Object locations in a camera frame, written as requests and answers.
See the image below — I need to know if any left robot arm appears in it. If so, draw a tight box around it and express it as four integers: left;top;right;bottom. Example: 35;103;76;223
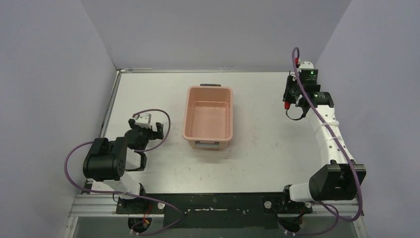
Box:
83;119;164;214

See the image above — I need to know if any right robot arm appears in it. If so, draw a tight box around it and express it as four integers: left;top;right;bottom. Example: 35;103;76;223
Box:
279;68;367;213

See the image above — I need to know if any pink plastic bin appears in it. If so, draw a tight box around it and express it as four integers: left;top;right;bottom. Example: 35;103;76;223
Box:
182;84;234;150

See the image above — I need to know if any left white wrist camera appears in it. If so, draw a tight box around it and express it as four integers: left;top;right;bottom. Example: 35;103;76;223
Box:
134;113;152;129

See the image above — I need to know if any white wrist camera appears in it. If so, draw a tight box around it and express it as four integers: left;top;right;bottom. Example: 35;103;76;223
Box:
298;60;314;70
134;113;152;129

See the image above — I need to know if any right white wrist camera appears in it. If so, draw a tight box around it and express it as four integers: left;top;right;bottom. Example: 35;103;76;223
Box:
298;60;314;70

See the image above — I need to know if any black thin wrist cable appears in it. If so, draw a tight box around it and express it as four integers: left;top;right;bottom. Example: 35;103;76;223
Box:
285;104;309;121

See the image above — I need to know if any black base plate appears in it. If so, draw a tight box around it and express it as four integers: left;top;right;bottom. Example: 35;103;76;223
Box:
115;190;313;230

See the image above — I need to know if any aluminium frame rail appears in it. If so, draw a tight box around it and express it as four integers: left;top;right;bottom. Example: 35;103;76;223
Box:
69;194;359;217

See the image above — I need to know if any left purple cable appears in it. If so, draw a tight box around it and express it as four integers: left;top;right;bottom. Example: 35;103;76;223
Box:
63;109;184;237

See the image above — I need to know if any purple cable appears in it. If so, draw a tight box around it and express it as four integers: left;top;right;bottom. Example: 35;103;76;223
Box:
63;109;184;237
291;47;364;237

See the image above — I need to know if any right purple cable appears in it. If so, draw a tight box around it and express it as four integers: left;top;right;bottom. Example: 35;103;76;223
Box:
291;47;364;237

